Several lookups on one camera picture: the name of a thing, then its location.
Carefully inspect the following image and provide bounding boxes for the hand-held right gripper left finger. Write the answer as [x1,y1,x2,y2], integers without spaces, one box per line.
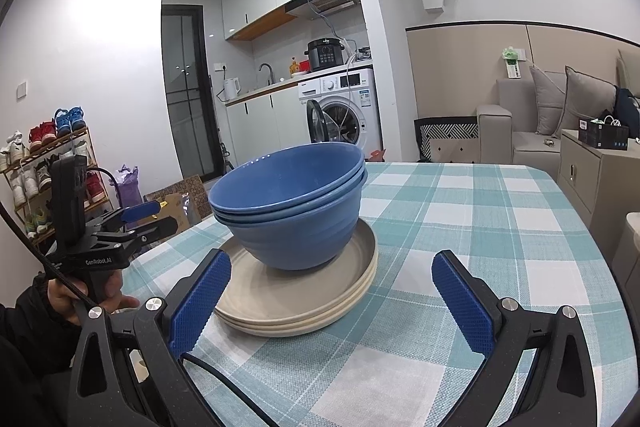
[70,249,233,427]

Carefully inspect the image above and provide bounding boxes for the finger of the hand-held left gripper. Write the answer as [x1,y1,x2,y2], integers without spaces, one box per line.
[90,201,167,234]
[122,216,182,252]

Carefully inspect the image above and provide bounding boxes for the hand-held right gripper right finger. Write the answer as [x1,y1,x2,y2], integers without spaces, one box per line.
[431,251,598,427]

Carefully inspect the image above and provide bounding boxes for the cream ribbed plate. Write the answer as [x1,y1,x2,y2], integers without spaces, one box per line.
[216,219,379,318]
[220,277,375,339]
[215,267,377,330]

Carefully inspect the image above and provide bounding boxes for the blue bowl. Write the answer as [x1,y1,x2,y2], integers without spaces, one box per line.
[210,169,368,225]
[209,143,365,214]
[216,179,370,272]

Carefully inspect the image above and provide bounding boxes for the person's left forearm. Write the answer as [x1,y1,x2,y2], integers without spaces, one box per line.
[0,274,86,378]

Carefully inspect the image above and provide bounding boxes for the person's left hand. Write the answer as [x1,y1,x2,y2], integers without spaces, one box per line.
[47,269,141,325]

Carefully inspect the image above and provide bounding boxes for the purple bag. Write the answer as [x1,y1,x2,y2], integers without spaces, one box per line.
[115,164,146,210]

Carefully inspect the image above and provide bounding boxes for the wooden shoe rack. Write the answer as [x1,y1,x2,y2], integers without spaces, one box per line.
[0,124,113,248]

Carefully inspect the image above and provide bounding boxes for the patterned cardboard box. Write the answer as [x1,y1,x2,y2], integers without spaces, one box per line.
[144,174,213,233]

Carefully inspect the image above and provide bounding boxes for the shoe rack with shoes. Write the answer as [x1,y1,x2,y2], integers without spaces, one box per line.
[0,107,108,238]

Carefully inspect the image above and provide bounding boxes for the teal checked tablecloth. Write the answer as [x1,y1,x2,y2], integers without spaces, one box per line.
[75,162,640,427]

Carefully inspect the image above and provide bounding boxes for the black framed glass door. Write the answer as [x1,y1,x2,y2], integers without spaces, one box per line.
[161,4,226,180]

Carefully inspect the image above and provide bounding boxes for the white kitchen cabinets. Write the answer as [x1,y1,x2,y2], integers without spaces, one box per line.
[225,84,307,180]

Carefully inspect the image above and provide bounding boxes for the grey sofa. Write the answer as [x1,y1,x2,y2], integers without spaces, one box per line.
[476,49,640,168]

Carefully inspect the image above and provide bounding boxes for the grey drawer cabinet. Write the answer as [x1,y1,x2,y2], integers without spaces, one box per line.
[556,129,640,228]

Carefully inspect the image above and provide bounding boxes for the black box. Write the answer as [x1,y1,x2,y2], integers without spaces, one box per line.
[578,118,629,151]

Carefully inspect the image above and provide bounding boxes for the grey sofa pillow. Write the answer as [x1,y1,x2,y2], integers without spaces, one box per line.
[535,66,618,138]
[529,64,568,135]

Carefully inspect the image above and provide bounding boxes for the white washing machine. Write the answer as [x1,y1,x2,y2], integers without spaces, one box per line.
[298,68,383,148]

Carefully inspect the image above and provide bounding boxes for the black pressure cooker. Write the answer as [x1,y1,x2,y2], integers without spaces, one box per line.
[306,38,343,72]

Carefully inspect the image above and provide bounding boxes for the dark clothes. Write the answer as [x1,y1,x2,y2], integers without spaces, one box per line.
[614,87,640,138]

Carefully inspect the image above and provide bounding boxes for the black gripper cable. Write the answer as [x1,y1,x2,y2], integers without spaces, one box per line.
[180,352,273,427]
[0,202,101,310]

